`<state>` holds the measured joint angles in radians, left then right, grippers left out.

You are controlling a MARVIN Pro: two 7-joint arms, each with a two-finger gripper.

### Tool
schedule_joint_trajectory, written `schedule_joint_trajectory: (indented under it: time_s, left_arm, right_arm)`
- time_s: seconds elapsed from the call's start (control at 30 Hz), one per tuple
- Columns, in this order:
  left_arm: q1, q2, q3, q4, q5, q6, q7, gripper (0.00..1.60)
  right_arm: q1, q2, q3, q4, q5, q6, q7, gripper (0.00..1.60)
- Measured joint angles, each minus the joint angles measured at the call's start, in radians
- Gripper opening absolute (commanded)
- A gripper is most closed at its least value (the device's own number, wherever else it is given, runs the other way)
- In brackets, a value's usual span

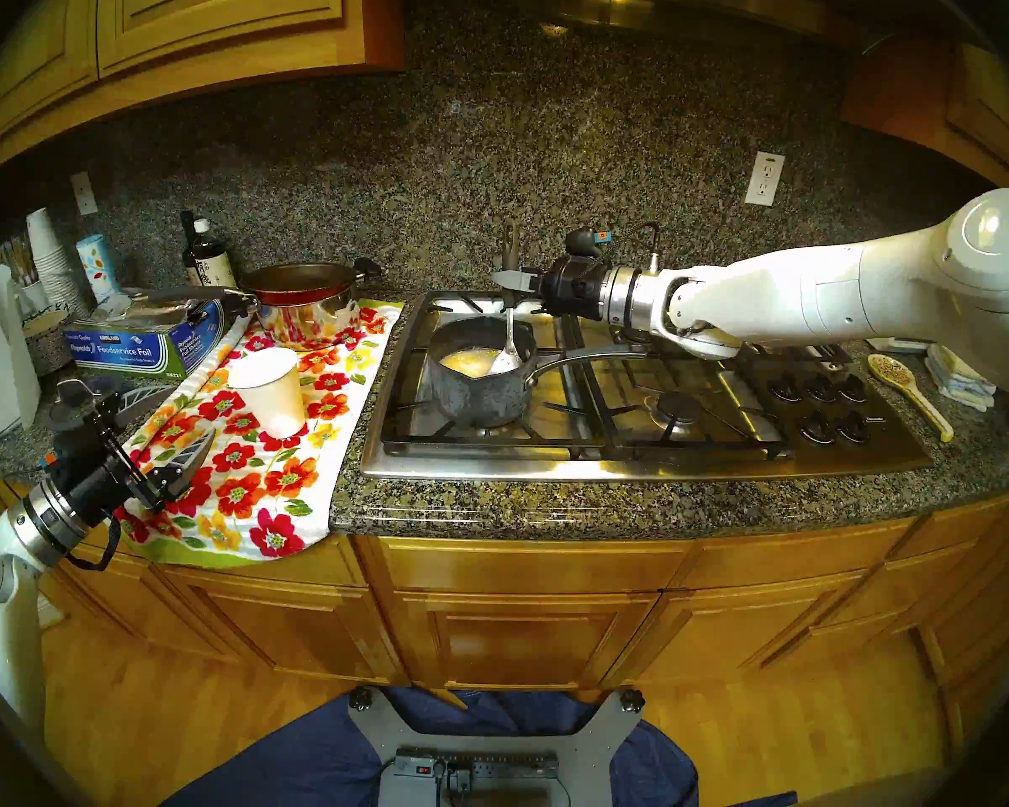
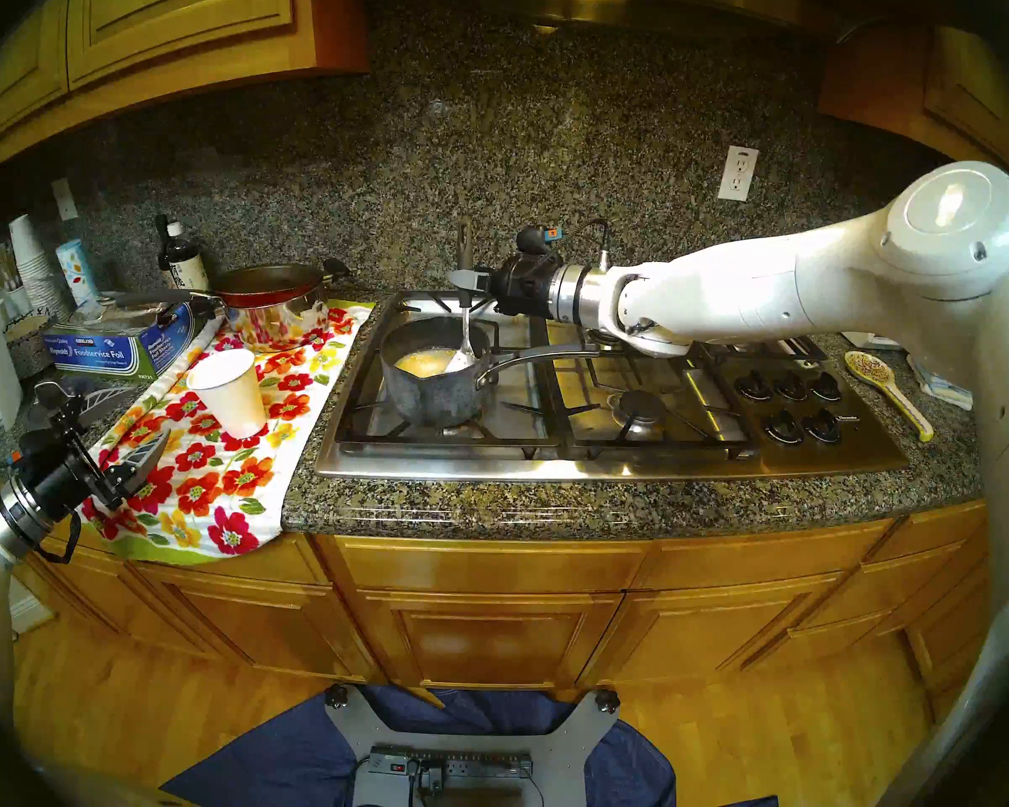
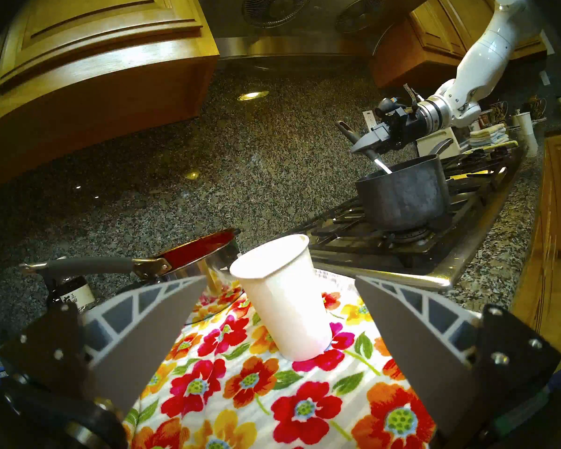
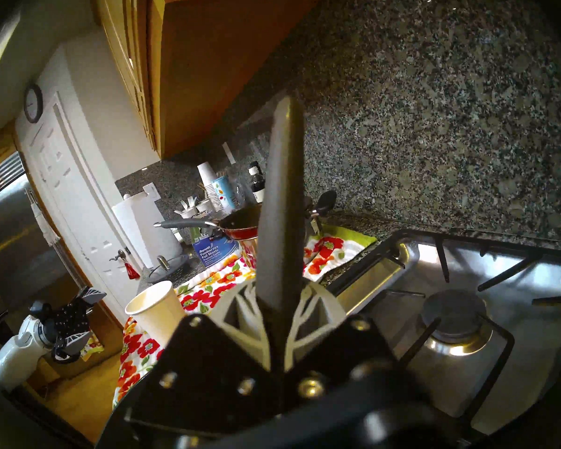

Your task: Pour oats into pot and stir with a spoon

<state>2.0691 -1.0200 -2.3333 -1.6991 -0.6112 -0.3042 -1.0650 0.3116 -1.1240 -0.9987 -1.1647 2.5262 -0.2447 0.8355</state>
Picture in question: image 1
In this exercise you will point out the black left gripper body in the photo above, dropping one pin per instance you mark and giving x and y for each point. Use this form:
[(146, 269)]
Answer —
[(97, 473)]

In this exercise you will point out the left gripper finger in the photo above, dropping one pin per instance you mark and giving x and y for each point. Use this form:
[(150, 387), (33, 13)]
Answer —
[(143, 403), (185, 465)]

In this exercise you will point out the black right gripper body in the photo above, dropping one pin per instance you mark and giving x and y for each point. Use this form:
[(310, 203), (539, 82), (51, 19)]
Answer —
[(576, 286)]

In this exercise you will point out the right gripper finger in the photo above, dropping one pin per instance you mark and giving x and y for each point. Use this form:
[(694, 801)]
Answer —
[(515, 278)]

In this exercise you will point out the white paper cup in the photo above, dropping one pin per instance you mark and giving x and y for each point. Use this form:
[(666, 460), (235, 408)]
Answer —
[(269, 398)]

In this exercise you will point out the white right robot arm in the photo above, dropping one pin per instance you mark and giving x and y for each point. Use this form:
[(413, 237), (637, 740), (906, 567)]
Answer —
[(807, 297)]

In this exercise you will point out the blue foil box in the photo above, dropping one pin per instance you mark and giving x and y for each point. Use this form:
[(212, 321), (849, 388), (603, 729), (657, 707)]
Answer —
[(126, 351)]

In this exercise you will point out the black round lid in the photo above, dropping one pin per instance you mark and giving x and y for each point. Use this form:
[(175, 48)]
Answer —
[(63, 414)]

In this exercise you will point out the crumpled aluminium foil sheet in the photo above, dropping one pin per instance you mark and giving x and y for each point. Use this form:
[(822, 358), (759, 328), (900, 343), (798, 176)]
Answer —
[(147, 308)]

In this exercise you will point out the pale yellow cooking liquid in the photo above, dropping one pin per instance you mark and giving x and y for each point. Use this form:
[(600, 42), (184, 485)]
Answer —
[(467, 362)]

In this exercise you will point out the patterned woven basket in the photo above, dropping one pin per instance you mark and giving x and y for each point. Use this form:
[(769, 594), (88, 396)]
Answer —
[(48, 343)]

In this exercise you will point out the floral dish towel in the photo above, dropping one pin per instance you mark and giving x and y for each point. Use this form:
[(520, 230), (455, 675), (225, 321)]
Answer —
[(303, 477)]

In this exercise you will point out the dark grey saucepan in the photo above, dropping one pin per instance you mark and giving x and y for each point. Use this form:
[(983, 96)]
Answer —
[(479, 402)]

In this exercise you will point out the floral print canister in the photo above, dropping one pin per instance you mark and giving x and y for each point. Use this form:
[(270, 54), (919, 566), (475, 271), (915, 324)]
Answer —
[(98, 267)]

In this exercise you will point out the white utensil cup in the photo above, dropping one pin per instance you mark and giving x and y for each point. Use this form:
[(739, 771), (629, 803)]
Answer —
[(34, 298)]

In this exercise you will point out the dark bottle white label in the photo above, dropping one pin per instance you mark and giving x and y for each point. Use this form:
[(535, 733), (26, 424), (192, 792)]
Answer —
[(215, 263)]

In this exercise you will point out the black round burner cap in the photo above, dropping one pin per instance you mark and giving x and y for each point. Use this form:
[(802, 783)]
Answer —
[(679, 408)]

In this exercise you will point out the dark bottle black cap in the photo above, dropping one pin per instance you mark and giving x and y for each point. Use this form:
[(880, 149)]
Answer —
[(187, 238)]

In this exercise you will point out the stack of paper cups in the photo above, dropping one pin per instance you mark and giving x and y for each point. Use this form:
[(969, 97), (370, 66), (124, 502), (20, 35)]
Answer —
[(50, 255)]

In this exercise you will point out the stainless steel gas cooktop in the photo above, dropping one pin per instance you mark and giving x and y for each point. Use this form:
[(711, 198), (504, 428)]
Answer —
[(605, 462)]

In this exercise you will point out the steel pan red interior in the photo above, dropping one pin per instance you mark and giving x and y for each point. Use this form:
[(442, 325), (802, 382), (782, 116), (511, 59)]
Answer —
[(311, 318)]

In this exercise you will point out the wooden chopsticks bunch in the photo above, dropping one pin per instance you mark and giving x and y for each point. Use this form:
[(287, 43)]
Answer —
[(18, 259)]

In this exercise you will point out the black cast iron grate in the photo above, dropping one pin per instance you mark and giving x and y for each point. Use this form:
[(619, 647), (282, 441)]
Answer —
[(761, 450), (408, 437)]

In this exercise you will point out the black cooktop knob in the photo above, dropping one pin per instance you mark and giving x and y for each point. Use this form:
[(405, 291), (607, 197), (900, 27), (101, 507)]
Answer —
[(786, 387), (853, 387), (852, 427), (820, 387), (816, 427)]

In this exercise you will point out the blue cloth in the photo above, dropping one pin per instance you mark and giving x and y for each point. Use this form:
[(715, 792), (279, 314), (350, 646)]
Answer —
[(303, 763)]

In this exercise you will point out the wooden lower cabinets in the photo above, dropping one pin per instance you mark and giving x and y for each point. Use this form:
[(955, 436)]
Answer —
[(521, 637)]

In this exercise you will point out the wooden upper cabinet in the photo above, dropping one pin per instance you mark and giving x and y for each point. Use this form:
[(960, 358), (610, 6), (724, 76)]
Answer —
[(975, 108), (202, 23)]

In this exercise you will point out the folded dish cloths stack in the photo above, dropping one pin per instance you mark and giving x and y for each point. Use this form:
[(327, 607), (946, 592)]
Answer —
[(963, 381)]

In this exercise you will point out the grey power strip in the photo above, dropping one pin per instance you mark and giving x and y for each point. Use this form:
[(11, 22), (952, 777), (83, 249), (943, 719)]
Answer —
[(496, 766)]

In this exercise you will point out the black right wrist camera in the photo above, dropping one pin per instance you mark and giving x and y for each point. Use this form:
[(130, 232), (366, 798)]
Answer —
[(584, 244)]

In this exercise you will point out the white wall outlet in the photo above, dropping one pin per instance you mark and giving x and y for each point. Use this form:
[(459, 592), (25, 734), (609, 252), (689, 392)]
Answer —
[(764, 179)]

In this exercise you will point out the white switch plate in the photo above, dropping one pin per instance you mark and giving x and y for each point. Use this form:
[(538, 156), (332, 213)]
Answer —
[(84, 193)]

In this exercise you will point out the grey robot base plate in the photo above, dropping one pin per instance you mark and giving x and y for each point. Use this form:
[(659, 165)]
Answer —
[(597, 755)]

